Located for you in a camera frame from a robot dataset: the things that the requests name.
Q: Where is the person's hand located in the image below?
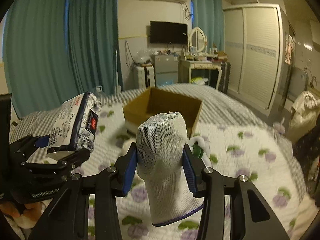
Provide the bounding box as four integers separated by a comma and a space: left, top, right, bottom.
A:
1, 201, 44, 230

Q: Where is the floral white quilt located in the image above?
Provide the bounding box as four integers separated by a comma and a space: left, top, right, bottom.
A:
77, 104, 319, 239

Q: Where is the brown cardboard box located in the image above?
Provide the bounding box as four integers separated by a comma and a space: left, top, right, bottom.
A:
123, 88, 202, 137

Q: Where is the white dressing table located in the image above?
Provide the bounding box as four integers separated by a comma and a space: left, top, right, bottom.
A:
178, 60, 222, 90

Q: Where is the white storage cabinet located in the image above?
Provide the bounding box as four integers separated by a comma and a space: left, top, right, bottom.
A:
133, 63, 155, 88

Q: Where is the teal curtain left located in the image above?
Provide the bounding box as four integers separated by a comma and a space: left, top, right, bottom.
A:
3, 0, 123, 118

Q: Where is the teal curtain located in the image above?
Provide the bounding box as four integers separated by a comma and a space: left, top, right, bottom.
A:
3, 0, 123, 118
191, 0, 225, 51

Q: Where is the small grey fridge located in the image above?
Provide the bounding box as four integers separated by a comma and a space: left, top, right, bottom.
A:
153, 55, 178, 86

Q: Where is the white clothes pile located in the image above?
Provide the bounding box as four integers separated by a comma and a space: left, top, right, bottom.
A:
286, 90, 319, 144

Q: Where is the white oval vanity mirror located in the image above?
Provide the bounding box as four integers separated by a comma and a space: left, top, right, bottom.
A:
188, 27, 208, 55

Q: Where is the white sliding wardrobe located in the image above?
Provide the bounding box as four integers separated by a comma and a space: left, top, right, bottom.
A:
223, 3, 289, 116

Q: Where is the teal curtain right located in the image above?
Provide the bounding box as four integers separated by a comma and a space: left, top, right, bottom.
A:
191, 0, 225, 51

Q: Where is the black wall television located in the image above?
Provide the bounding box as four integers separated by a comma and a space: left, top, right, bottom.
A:
150, 21, 188, 44

